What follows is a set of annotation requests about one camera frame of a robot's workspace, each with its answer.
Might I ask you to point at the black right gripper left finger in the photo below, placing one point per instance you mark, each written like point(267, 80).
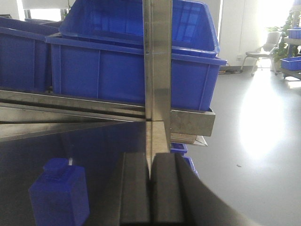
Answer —
point(135, 203)

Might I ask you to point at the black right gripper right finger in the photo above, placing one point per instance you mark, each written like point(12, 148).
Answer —
point(179, 198)

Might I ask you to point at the blue bottle-shaped plastic part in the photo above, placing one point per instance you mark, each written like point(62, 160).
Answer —
point(59, 196)

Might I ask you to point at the stainless steel shelf rack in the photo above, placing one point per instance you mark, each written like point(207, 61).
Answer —
point(22, 112)

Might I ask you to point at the distant shelf with blue bins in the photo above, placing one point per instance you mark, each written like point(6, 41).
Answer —
point(291, 65)

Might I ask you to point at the small blue bins below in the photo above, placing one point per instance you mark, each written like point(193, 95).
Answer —
point(182, 149)

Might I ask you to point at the blue bin on rack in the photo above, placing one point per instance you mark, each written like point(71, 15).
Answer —
point(116, 73)

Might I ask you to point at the tilted blue bin on top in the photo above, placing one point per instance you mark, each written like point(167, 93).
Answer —
point(121, 21)

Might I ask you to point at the grey office chair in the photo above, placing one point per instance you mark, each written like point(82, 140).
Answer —
point(264, 52)

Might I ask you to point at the green potted plant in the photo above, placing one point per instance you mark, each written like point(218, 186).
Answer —
point(283, 48)

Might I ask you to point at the blue bin at left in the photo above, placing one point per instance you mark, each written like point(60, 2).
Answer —
point(25, 57)

